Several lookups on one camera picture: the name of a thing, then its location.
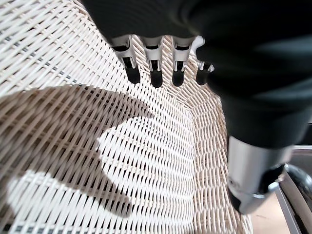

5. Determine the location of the white wicker laundry basket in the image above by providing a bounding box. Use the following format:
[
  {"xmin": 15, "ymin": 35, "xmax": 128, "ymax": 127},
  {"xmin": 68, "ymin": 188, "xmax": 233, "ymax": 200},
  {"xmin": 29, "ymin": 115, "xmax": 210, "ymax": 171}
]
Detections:
[{"xmin": 0, "ymin": 0, "xmax": 254, "ymax": 234}]

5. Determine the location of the grey metal frame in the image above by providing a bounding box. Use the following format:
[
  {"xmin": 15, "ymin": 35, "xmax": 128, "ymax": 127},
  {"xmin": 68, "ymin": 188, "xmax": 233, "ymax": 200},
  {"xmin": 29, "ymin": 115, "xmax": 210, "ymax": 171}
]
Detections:
[{"xmin": 276, "ymin": 144, "xmax": 312, "ymax": 234}]

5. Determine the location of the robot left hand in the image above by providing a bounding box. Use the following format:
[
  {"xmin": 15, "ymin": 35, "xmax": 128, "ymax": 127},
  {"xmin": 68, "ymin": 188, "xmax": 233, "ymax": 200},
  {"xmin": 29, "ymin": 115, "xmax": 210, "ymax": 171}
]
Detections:
[{"xmin": 80, "ymin": 0, "xmax": 312, "ymax": 215}]

